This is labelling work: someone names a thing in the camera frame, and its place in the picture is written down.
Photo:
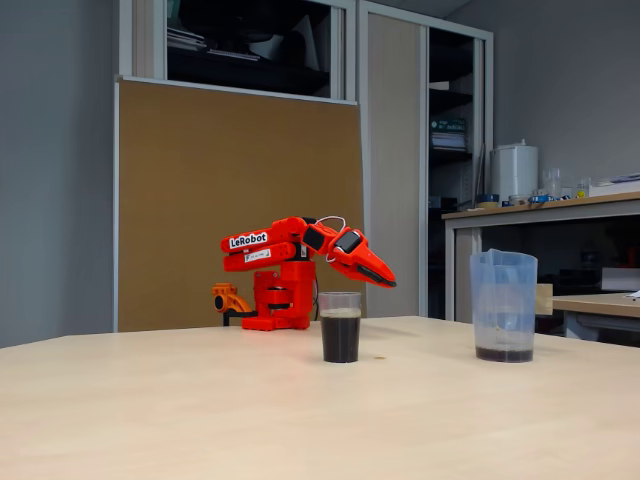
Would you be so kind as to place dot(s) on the stack of papers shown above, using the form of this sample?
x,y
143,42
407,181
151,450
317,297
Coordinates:
x,y
186,40

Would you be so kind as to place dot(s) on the low wooden top table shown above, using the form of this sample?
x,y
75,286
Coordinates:
x,y
590,302

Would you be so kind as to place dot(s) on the white paper sheet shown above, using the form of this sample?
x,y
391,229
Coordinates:
x,y
634,295

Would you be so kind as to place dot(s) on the grey shelf cabinet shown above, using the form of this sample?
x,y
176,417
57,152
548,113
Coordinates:
x,y
395,150

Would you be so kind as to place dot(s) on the flat white box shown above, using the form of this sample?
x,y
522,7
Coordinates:
x,y
615,187

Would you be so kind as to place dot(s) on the wooden top workbench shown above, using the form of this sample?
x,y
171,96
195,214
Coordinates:
x,y
550,210

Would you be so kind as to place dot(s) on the red robot arm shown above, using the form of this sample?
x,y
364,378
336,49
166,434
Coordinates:
x,y
287,235

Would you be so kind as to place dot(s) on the white cylindrical container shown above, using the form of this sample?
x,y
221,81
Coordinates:
x,y
515,172

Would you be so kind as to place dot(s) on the orange table clamp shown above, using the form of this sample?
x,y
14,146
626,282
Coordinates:
x,y
230,300

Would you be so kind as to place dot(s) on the blue tape roll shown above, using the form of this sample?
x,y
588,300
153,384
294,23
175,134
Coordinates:
x,y
492,197

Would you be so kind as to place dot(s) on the clear glass beaker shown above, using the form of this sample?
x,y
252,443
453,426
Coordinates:
x,y
552,185

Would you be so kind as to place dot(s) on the stack of white documents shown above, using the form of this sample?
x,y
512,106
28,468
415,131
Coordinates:
x,y
449,141

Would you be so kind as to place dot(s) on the white storage box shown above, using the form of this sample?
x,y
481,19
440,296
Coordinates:
x,y
620,280

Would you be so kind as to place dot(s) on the brown pin board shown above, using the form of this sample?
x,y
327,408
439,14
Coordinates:
x,y
190,175

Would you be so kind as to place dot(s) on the clear plastic cup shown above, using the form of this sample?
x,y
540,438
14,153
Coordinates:
x,y
340,340

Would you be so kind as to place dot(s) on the tan tape roll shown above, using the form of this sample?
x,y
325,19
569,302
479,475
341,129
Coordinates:
x,y
488,204

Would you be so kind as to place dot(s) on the white folded sheet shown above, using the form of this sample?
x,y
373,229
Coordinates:
x,y
305,45

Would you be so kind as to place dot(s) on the small blue item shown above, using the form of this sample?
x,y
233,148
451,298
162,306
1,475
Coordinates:
x,y
540,198

